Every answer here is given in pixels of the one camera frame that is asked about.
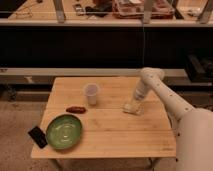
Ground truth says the white sponge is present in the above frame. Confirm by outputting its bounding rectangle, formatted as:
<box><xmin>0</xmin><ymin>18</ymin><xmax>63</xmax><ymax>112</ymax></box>
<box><xmin>123</xmin><ymin>101</ymin><xmax>142</xmax><ymax>115</ymax></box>

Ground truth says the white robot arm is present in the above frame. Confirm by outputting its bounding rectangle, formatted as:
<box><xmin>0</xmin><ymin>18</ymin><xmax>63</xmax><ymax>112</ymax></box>
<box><xmin>133</xmin><ymin>67</ymin><xmax>213</xmax><ymax>171</ymax></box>

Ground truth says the clear plastic cup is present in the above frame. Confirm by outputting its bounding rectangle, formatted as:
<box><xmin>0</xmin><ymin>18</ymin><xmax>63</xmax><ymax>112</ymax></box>
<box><xmin>83</xmin><ymin>83</ymin><xmax>100</xmax><ymax>106</ymax></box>

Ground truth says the wooden table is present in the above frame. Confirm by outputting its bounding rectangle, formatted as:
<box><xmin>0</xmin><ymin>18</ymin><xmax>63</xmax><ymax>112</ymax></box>
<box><xmin>31</xmin><ymin>77</ymin><xmax>176</xmax><ymax>159</ymax></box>

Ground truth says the brown sausage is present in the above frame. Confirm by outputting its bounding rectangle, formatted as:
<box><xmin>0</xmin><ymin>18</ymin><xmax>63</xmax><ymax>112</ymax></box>
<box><xmin>66</xmin><ymin>106</ymin><xmax>87</xmax><ymax>114</ymax></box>

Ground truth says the basket on shelf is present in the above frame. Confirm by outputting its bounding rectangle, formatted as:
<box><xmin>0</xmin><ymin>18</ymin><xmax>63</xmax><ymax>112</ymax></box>
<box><xmin>112</xmin><ymin>0</ymin><xmax>175</xmax><ymax>19</ymax></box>

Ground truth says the green bowl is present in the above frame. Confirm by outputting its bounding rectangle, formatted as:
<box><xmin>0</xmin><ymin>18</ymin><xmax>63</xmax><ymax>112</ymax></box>
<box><xmin>46</xmin><ymin>114</ymin><xmax>83</xmax><ymax>150</ymax></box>

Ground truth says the black phone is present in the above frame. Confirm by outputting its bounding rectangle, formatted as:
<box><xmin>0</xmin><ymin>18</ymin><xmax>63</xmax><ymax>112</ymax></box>
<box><xmin>28</xmin><ymin>126</ymin><xmax>47</xmax><ymax>149</ymax></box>

